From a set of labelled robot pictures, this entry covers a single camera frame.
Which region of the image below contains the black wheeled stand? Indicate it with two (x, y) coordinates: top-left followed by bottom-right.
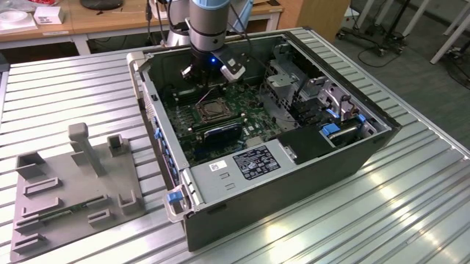
(335, 0), (412, 58)

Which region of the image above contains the black and grey PC case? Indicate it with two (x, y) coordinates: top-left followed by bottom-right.
(125, 26), (402, 252)

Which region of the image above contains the white barcode sticker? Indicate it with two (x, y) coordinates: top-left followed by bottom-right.
(207, 162), (229, 173)

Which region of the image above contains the RAM slot with white clips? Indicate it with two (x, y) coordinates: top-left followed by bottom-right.
(173, 87), (224, 97)
(175, 93), (225, 103)

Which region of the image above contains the green motherboard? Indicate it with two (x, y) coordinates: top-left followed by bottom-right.
(160, 82), (283, 163)

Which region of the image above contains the perforated metal drive cage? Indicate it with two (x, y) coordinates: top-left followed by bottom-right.
(262, 42), (307, 129)

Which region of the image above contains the wooden cabinet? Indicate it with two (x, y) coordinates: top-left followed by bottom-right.
(278, 0), (350, 43)

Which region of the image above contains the black round object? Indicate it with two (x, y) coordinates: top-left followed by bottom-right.
(79, 0), (124, 9)

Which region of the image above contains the silver CPU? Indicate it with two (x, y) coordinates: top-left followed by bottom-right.
(203, 103), (225, 116)

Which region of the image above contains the grey parts rack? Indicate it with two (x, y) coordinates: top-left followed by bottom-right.
(9, 122), (148, 262)

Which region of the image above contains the grey power supply unit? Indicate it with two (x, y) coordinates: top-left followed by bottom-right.
(181, 137), (298, 207)

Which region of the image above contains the black rating label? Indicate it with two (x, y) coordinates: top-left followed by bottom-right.
(232, 145), (282, 181)

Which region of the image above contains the metal socket cover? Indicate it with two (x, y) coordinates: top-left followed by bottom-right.
(196, 99), (232, 123)

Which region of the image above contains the green RAM stick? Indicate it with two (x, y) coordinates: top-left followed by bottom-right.
(36, 202), (91, 221)

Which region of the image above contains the wooden desk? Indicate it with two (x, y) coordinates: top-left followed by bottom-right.
(0, 0), (286, 56)

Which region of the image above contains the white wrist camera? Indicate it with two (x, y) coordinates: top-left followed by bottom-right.
(212, 49), (246, 82)

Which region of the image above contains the black expansion card with fan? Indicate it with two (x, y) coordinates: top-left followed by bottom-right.
(200, 122), (243, 148)

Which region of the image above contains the white bowl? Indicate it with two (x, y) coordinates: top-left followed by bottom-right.
(0, 9), (37, 31)

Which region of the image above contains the white table leg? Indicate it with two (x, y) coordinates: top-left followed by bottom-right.
(428, 16), (470, 65)

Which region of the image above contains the CPU socket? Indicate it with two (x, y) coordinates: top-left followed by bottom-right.
(195, 98), (233, 124)

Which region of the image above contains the white cardboard box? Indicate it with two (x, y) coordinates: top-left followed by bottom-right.
(32, 5), (67, 26)

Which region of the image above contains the black hanging cable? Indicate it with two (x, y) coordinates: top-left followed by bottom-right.
(144, 0), (156, 34)

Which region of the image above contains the black plastic shroud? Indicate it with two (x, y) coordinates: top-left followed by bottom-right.
(276, 128), (339, 166)

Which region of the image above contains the blue drive carrier handle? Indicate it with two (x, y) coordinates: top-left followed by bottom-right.
(318, 123), (339, 138)

